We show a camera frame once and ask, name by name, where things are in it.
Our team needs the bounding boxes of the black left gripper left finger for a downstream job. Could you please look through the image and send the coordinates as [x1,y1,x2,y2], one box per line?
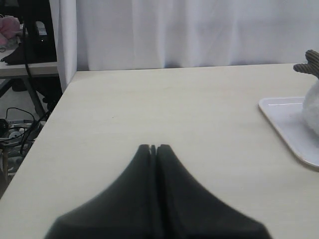
[45,144,156,239]

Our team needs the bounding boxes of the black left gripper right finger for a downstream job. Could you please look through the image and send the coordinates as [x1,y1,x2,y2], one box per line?
[156,144,271,239]

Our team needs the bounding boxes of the white plush snowman toy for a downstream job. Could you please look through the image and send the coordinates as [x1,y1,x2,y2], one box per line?
[293,49,319,135]

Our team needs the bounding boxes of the white rectangular tray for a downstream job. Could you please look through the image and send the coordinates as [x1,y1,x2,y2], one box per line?
[258,97,319,171]

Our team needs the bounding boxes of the grey side table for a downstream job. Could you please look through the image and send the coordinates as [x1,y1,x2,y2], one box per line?
[0,58,59,120]

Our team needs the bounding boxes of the pink plush toy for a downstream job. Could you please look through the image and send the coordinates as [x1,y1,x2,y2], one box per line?
[0,16,20,46]

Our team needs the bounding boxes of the black cables on floor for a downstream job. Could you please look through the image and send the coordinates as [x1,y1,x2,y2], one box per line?
[0,98,57,155]

